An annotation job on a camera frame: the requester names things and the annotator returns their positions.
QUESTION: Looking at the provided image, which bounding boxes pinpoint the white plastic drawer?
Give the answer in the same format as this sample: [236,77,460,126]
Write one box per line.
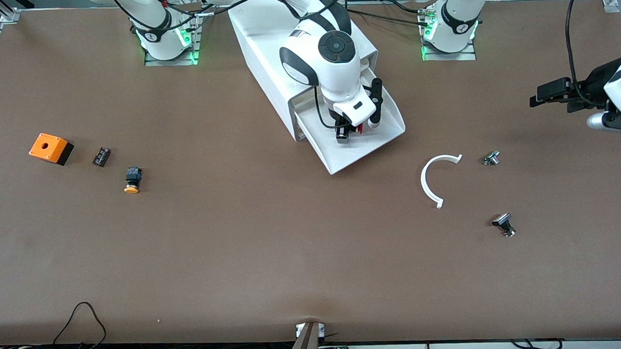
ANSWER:
[290,86,330,113]
[292,79,408,177]

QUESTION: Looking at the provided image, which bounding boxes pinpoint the white drawer cabinet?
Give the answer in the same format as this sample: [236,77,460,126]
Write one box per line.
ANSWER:
[228,1,383,145]

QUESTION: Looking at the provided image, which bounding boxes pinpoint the black square push button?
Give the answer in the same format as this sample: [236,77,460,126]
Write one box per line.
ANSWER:
[491,212,517,239]

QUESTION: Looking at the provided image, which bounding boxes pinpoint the yellow push button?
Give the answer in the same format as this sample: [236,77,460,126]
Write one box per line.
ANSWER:
[122,167,144,195]

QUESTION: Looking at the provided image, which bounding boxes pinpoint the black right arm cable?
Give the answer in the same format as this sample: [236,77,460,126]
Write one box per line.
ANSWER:
[108,0,356,139]

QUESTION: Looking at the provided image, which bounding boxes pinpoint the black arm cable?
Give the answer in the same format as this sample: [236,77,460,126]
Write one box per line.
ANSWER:
[108,0,356,139]
[564,0,609,108]

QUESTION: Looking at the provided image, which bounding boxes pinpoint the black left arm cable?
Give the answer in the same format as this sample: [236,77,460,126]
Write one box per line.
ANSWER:
[564,0,609,108]

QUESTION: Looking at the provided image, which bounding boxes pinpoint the white semicircular plastic bracket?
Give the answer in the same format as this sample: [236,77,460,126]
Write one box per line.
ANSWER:
[419,154,465,210]

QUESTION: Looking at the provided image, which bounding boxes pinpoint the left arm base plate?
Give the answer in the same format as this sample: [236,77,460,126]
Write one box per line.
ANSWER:
[419,7,478,63]

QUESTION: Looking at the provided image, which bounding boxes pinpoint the black cable between bases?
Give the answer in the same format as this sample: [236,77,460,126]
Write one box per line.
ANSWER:
[344,0,433,28]

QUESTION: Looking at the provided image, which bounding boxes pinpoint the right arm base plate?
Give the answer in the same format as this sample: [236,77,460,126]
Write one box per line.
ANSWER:
[141,14,204,68]

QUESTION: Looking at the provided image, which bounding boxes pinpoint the brown camera stand post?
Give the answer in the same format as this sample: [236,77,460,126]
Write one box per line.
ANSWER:
[283,321,322,349]

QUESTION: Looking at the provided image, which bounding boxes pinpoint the orange button enclosure box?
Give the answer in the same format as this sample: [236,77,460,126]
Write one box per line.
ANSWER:
[28,132,75,167]

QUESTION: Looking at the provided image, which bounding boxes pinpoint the thin black looped cable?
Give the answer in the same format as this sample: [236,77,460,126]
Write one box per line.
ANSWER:
[50,301,109,349]

